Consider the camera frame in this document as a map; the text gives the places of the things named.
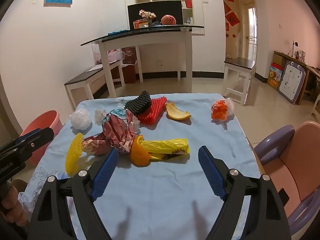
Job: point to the wooden cabinet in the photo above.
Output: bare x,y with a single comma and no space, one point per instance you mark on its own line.
310,80

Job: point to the purple drawing board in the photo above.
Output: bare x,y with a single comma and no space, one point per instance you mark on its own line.
291,80

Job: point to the yellow plastic bag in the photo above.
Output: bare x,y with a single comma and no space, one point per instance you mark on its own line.
167,146

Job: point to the pink plastic bucket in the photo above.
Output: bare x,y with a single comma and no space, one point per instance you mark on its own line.
45,122

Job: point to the light blue floral cloth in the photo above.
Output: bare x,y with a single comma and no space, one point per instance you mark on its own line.
162,192

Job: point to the white dark-top stool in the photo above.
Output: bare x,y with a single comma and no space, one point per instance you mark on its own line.
240,62

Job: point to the clear plastic wrap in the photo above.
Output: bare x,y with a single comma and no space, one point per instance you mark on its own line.
100,116

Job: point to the clear bag of orange peels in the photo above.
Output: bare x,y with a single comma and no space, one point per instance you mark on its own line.
219,111

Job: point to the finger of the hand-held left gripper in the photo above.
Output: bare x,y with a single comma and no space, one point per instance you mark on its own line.
30,143

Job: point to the red foam net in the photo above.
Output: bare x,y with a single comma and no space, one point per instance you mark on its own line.
155,110

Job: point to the pomegranate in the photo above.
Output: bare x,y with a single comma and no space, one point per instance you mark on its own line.
168,20

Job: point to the small red box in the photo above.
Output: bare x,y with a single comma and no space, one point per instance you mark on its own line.
188,3

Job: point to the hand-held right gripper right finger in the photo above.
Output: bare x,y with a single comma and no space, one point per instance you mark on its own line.
212,172

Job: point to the white glass-top table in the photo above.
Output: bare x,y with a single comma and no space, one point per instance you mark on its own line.
150,38

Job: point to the white dark-top bench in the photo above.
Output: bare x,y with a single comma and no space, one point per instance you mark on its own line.
85,76

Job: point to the colourful fruit box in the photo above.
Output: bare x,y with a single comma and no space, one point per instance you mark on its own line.
274,76

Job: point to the black board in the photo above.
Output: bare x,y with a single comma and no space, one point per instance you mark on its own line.
162,8

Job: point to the orange peel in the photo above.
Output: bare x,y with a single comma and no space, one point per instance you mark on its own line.
140,155

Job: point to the dried flower bouquet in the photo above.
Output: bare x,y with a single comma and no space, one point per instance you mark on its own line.
147,14

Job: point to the black foam net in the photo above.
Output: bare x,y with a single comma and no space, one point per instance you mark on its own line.
138,103

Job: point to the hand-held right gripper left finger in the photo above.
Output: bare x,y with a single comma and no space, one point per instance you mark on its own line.
106,172

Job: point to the red diamond paper decoration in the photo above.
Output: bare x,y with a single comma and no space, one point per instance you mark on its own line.
232,17

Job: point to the pink plastic bag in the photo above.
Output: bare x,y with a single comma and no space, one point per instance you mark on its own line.
113,55

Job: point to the red container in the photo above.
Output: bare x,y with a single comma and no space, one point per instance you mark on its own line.
138,24

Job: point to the person's left hand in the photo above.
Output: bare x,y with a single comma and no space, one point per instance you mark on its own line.
12,207

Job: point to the wall socket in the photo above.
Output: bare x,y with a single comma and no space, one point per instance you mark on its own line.
159,62

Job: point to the white paper sheet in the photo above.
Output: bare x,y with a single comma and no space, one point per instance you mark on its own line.
94,68

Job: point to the pink purple child chair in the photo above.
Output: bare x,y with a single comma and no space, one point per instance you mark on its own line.
295,160

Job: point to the pale yellow fruit peel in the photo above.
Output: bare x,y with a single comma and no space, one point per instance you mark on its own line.
172,111

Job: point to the white door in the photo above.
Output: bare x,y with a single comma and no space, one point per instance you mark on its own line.
250,30

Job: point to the blue packet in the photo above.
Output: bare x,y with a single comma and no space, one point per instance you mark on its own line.
117,32

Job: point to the white plastic bag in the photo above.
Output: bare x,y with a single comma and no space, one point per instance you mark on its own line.
80,120

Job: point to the dark red carton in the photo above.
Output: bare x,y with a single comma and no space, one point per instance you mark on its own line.
129,65

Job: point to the floral paper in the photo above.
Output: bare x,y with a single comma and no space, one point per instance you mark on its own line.
117,130

